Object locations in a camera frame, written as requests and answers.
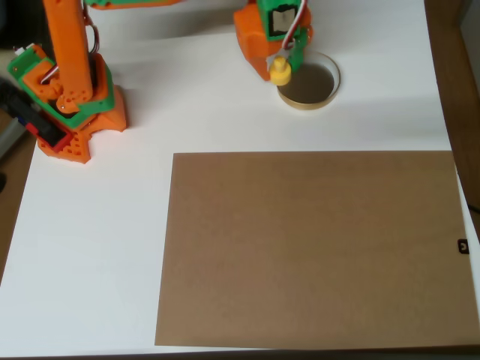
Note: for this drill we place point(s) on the small yellow peg piece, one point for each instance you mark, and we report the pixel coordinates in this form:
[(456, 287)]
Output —
[(281, 75)]

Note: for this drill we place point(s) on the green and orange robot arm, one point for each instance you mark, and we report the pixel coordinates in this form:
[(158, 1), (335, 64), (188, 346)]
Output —
[(69, 56)]

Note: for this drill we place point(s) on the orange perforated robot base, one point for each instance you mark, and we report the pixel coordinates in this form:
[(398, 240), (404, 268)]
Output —
[(112, 116)]

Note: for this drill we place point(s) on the round shallow gold-rimmed bowl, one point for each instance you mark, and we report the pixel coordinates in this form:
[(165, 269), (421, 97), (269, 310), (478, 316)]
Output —
[(311, 86)]

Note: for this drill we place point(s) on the white base board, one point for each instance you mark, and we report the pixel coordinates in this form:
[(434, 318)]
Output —
[(240, 123)]

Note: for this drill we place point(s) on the brown cardboard mat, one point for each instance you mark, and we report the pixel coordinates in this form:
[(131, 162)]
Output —
[(318, 243)]

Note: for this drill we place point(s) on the black and red controller box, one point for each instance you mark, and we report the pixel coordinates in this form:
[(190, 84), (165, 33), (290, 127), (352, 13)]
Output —
[(33, 120)]

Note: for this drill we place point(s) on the small black tag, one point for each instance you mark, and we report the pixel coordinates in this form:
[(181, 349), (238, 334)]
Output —
[(463, 246)]

